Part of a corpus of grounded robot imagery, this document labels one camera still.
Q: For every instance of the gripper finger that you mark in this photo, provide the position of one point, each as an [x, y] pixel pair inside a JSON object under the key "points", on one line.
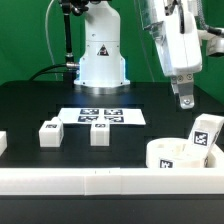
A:
{"points": [[183, 86]]}

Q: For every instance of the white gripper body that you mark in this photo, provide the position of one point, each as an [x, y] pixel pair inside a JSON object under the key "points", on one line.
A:
{"points": [[173, 28]]}

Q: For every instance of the white round stool seat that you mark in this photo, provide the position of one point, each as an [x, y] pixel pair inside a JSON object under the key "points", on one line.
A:
{"points": [[175, 153]]}

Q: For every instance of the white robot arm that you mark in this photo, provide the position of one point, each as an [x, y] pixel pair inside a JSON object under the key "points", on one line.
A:
{"points": [[102, 68]]}

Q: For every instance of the white U-shaped obstacle fence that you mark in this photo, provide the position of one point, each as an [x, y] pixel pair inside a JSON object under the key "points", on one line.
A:
{"points": [[115, 181]]}

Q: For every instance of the white marker tag sheet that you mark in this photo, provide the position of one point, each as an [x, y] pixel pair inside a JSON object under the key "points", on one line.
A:
{"points": [[122, 116]]}

